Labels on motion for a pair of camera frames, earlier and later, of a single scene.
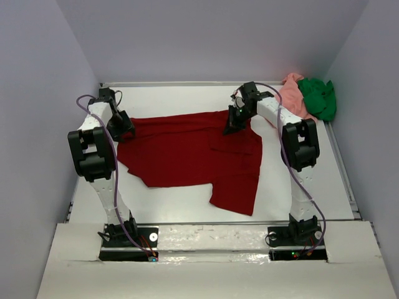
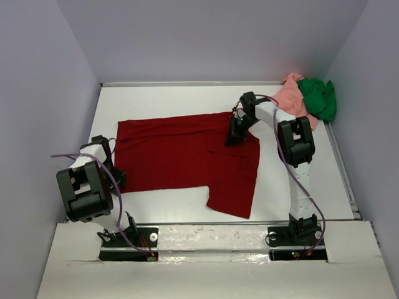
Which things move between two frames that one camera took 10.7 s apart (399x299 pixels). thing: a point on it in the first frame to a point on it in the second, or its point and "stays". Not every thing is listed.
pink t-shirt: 292,97 stays
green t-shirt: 320,98 stays
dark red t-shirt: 192,149 stays
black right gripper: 232,126 to 235,135
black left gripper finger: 116,136 to 120,178
